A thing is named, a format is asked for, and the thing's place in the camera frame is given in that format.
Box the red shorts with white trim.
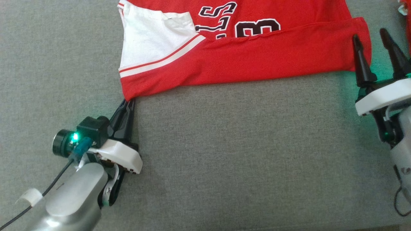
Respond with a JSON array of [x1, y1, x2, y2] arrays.
[[398, 0, 411, 56]]

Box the red and white sports jersey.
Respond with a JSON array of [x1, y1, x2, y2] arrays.
[[117, 0, 372, 102]]

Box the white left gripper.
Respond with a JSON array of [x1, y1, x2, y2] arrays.
[[88, 99, 144, 207]]

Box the white tape tag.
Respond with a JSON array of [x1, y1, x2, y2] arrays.
[[15, 188, 43, 207]]

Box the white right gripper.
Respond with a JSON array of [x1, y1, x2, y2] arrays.
[[352, 28, 411, 143]]

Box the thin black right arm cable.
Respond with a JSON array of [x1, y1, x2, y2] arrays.
[[393, 165, 411, 217]]

